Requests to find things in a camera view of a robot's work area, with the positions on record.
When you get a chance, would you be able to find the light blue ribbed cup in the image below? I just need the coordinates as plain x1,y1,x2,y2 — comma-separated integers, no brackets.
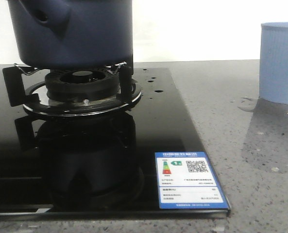
259,22,288,104

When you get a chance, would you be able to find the black pot support grate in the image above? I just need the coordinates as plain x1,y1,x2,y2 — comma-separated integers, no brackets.
2,53,141,118

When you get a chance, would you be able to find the dark blue cooking pot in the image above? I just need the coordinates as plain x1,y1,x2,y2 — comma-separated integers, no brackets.
8,0,133,69

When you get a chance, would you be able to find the black gas burner head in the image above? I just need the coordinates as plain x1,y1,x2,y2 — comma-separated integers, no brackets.
45,68,119,102

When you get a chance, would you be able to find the blue energy efficiency label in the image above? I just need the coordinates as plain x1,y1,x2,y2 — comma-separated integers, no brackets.
155,151,230,211

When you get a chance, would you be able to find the black glass gas stove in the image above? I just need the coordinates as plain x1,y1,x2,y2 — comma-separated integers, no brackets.
0,68,230,220

